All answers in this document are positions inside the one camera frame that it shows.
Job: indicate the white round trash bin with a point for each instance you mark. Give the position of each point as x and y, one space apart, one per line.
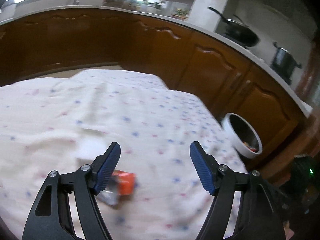
242 135

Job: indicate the white foam block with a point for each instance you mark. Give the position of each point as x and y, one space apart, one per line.
89 148

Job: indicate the floral white tablecloth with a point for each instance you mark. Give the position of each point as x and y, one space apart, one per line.
43 119

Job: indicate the black wok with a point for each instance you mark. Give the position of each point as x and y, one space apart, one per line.
238 31

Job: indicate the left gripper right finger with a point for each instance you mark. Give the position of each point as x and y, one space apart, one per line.
257 215

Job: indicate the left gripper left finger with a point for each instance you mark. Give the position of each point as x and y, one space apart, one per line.
50 215

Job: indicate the brown wooden kitchen cabinets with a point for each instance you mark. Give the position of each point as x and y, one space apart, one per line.
225 76

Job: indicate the orange snack wrapper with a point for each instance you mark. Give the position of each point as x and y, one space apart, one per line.
121 184

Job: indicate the black cooking pot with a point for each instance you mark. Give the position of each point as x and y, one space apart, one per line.
283 62

